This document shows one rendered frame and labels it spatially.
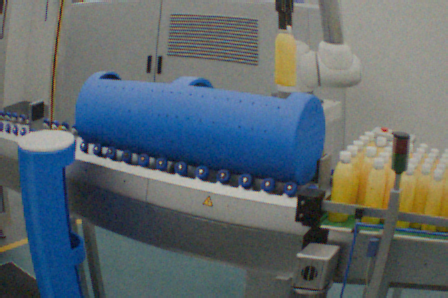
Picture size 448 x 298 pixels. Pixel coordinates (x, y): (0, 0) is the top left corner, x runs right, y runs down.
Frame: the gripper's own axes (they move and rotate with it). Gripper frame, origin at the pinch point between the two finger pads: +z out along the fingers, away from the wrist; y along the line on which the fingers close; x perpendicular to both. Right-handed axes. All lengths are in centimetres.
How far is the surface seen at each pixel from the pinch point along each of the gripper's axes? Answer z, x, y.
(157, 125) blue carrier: 38, -34, 20
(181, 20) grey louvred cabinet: 22, -140, -161
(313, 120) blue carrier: 32.1, 11.9, 4.6
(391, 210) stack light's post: 43, 55, 44
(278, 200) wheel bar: 55, 7, 17
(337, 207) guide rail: 51, 31, 27
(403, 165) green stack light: 29, 57, 44
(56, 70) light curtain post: 31, -130, -24
